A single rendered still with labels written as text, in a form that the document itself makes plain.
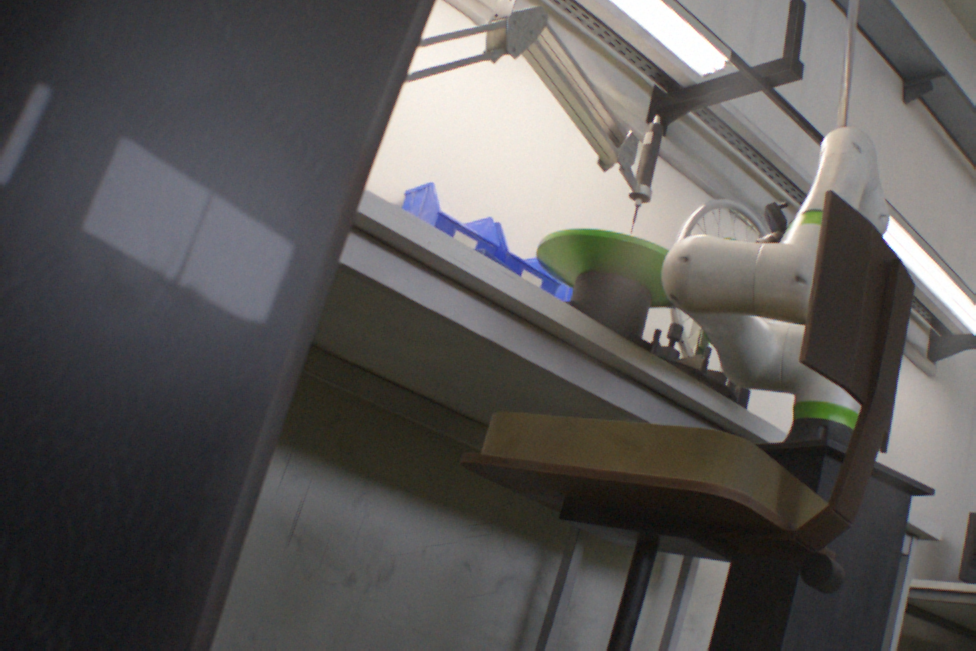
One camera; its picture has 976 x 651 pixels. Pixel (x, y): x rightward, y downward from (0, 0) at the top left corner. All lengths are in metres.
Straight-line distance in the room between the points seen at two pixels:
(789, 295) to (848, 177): 0.34
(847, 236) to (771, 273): 0.35
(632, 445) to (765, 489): 0.15
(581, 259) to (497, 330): 0.23
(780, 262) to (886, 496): 0.57
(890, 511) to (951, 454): 3.32
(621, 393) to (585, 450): 0.73
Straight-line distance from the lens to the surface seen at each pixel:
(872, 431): 1.11
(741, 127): 3.46
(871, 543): 1.77
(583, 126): 1.97
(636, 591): 1.18
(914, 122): 5.10
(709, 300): 1.45
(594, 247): 1.70
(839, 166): 1.69
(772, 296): 1.41
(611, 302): 1.72
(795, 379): 1.80
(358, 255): 1.46
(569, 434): 1.08
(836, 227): 1.07
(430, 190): 2.50
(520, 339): 1.63
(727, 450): 1.00
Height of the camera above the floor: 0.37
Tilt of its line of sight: 18 degrees up
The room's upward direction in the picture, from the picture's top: 17 degrees clockwise
